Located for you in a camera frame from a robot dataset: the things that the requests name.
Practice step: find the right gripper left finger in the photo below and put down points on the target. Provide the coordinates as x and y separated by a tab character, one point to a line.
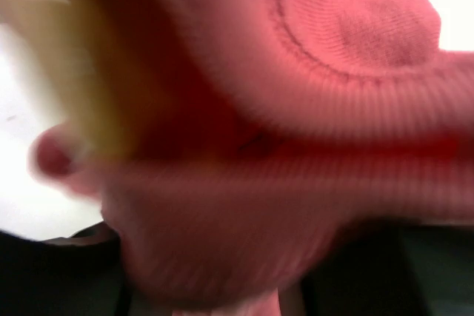
78	275

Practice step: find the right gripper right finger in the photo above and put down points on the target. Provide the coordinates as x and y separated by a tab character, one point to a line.
398	270

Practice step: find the red t-shirt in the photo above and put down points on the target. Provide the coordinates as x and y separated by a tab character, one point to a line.
265	130

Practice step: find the wooden hanger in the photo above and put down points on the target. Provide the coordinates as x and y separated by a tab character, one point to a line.
70	38

